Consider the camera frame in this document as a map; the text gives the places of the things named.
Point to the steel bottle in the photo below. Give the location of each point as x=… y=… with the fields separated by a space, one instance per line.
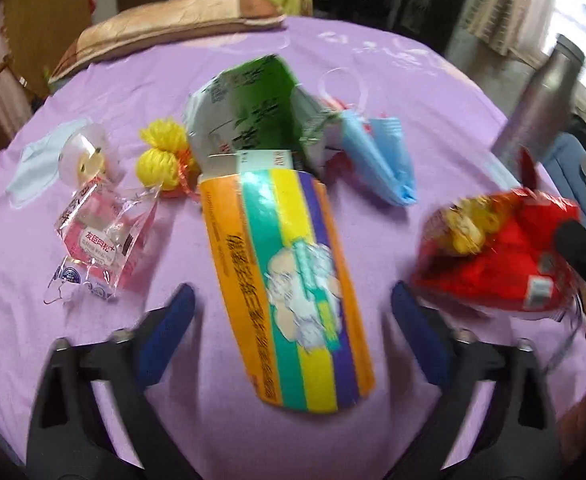
x=538 y=105

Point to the plaid curtain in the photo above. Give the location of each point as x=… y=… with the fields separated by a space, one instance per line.
x=508 y=5

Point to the clear pink plastic packet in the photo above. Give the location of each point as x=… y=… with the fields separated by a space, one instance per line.
x=98 y=240

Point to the red snack bag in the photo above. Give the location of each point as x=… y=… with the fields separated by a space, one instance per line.
x=503 y=250

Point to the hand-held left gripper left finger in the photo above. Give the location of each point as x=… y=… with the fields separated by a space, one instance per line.
x=168 y=330

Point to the green and white carton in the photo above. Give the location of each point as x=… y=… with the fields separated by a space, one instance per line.
x=253 y=105

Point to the orange peel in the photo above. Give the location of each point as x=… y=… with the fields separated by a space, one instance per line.
x=90 y=165

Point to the brown satin pillow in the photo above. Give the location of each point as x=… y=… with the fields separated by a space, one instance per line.
x=173 y=20

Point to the blue cushion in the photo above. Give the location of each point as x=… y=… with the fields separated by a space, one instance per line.
x=573 y=165

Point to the striped orange carton box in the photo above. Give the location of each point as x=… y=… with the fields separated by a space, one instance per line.
x=293 y=240

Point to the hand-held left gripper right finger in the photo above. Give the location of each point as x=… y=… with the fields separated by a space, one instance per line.
x=418 y=325

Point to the yellow yarn pom-pom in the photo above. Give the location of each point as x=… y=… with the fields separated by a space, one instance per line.
x=160 y=152

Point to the clear round plastic container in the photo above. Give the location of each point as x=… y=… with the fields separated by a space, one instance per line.
x=85 y=152

